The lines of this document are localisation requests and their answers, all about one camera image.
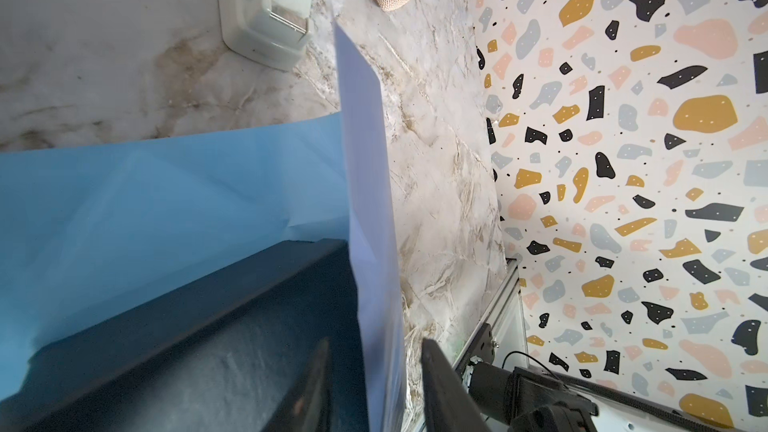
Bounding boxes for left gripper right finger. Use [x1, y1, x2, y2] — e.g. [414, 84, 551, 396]
[420, 339, 489, 432]

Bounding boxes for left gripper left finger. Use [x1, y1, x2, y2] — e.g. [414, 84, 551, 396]
[263, 338, 332, 432]

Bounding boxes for dark navy gift box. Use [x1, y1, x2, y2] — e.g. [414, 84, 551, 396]
[1, 239, 369, 431]

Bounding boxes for blue wrapping paper sheet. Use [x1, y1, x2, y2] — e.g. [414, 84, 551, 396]
[1, 28, 405, 431]

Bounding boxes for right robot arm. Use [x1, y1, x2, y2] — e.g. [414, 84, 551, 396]
[467, 362, 738, 431]

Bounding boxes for white tape dispenser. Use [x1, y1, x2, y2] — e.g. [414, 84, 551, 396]
[218, 0, 313, 71]

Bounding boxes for aluminium mounting rail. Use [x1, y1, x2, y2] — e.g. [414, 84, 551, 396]
[454, 256, 529, 387]

